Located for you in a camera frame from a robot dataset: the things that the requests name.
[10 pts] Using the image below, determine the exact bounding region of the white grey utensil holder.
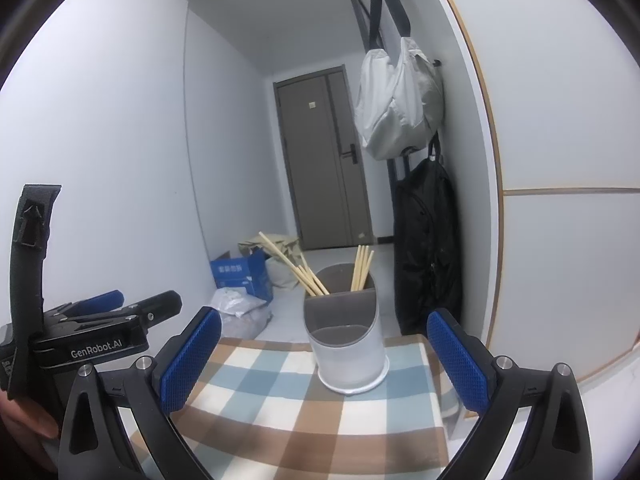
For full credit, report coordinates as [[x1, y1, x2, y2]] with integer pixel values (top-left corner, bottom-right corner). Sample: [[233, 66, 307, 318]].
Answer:
[[303, 262, 390, 395]]

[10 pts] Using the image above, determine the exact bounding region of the olive cloth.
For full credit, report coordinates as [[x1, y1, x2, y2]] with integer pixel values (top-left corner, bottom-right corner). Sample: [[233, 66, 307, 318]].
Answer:
[[237, 232, 303, 263]]

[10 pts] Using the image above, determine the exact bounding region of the white wardrobe with wood trim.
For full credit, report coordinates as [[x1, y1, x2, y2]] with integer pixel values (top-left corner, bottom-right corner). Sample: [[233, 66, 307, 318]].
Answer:
[[425, 0, 640, 386]]

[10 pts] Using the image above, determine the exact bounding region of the white hanging bag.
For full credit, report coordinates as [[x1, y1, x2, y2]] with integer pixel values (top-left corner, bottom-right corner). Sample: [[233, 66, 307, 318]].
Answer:
[[354, 35, 445, 161]]

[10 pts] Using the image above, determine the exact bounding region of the checkered tablecloth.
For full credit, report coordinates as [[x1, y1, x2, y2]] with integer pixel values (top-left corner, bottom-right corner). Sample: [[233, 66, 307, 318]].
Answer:
[[127, 336, 466, 480]]

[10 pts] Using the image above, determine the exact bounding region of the grey door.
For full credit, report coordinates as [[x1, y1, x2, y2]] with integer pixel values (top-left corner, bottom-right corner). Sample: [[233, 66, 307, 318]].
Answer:
[[273, 65, 373, 251]]

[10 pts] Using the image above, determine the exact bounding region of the blue cardboard box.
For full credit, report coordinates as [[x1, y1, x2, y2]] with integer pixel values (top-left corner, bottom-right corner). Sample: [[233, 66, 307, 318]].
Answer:
[[210, 250, 274, 303]]

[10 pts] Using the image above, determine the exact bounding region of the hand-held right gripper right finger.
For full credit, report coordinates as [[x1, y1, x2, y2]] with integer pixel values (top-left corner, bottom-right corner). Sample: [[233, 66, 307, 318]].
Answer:
[[426, 308, 593, 480]]

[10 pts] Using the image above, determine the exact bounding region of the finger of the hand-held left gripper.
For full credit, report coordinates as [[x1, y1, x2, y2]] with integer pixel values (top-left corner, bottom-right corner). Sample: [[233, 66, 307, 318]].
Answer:
[[47, 289, 126, 318], [75, 290, 183, 333]]

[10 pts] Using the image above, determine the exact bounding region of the white plastic bag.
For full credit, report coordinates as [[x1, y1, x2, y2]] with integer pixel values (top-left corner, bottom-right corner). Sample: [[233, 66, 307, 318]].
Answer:
[[210, 287, 273, 339]]

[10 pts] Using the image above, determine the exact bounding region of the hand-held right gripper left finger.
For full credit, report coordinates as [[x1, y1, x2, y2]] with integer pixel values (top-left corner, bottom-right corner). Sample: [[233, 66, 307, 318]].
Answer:
[[59, 306, 222, 480]]

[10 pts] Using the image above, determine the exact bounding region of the person's left hand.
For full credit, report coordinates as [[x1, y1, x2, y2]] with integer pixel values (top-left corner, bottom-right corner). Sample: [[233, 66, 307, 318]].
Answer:
[[0, 390, 61, 461]]

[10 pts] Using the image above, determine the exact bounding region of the black hanging bag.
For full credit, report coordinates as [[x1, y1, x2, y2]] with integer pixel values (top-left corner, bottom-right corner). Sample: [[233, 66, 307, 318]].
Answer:
[[393, 132, 463, 336]]

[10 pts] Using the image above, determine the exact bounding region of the white sack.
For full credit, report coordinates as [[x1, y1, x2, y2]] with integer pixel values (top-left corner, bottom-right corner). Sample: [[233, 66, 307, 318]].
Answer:
[[265, 257, 307, 291]]

